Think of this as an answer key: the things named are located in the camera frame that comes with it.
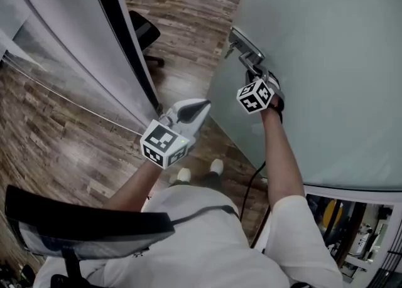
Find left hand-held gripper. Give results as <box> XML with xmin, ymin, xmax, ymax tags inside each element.
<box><xmin>139</xmin><ymin>98</ymin><xmax>212</xmax><ymax>170</ymax></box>

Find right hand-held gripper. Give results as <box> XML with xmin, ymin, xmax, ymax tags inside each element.
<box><xmin>236</xmin><ymin>64</ymin><xmax>285</xmax><ymax>114</ymax></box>

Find silver door lever handle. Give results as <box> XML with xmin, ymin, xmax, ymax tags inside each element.
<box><xmin>229</xmin><ymin>26</ymin><xmax>265</xmax><ymax>76</ymax></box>

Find frosted glass door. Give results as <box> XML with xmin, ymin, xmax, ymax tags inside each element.
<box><xmin>205</xmin><ymin>0</ymin><xmax>402</xmax><ymax>192</ymax></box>

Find person's left forearm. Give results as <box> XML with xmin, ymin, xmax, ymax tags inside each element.
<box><xmin>102</xmin><ymin>159</ymin><xmax>164</xmax><ymax>211</ymax></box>

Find person's right forearm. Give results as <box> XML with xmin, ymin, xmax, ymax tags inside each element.
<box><xmin>259</xmin><ymin>109</ymin><xmax>305</xmax><ymax>211</ymax></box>

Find person's right hand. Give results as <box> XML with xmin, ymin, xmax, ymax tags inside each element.
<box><xmin>270</xmin><ymin>95</ymin><xmax>285</xmax><ymax>111</ymax></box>

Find small metal key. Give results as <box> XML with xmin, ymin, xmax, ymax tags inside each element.
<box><xmin>224</xmin><ymin>41</ymin><xmax>239</xmax><ymax>59</ymax></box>

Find person's white right shoe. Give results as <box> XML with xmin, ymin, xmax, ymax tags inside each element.
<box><xmin>209</xmin><ymin>158</ymin><xmax>224</xmax><ymax>174</ymax></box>

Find person's white shoe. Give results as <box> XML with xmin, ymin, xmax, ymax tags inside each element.
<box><xmin>168</xmin><ymin>167</ymin><xmax>192</xmax><ymax>184</ymax></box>
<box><xmin>209</xmin><ymin>158</ymin><xmax>224</xmax><ymax>174</ymax></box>

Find person's white left shoe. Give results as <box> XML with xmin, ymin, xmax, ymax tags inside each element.
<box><xmin>168</xmin><ymin>167</ymin><xmax>192</xmax><ymax>184</ymax></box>

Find person's black trousers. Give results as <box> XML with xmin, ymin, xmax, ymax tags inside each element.
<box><xmin>171</xmin><ymin>170</ymin><xmax>224</xmax><ymax>192</ymax></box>

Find black office chair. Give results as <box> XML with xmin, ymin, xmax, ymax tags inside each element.
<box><xmin>128</xmin><ymin>9</ymin><xmax>166</xmax><ymax>68</ymax></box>

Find person's white shirt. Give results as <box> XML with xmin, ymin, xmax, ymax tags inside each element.
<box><xmin>33</xmin><ymin>184</ymin><xmax>343</xmax><ymax>288</ymax></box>

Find frosted glass partition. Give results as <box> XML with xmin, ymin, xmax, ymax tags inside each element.
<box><xmin>0</xmin><ymin>0</ymin><xmax>163</xmax><ymax>137</ymax></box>

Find black chest-mounted monitor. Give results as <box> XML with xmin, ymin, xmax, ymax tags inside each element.
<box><xmin>4</xmin><ymin>184</ymin><xmax>176</xmax><ymax>261</ymax></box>

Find yellow round object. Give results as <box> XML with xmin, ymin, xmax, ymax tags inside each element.
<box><xmin>323</xmin><ymin>200</ymin><xmax>342</xmax><ymax>228</ymax></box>

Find black metal railing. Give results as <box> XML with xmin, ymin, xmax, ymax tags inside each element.
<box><xmin>375</xmin><ymin>227</ymin><xmax>402</xmax><ymax>288</ymax></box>

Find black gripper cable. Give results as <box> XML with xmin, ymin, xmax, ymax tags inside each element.
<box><xmin>240</xmin><ymin>160</ymin><xmax>271</xmax><ymax>249</ymax></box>

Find thin black chest cable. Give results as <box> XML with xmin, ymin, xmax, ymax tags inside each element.
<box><xmin>171</xmin><ymin>205</ymin><xmax>241</xmax><ymax>227</ymax></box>

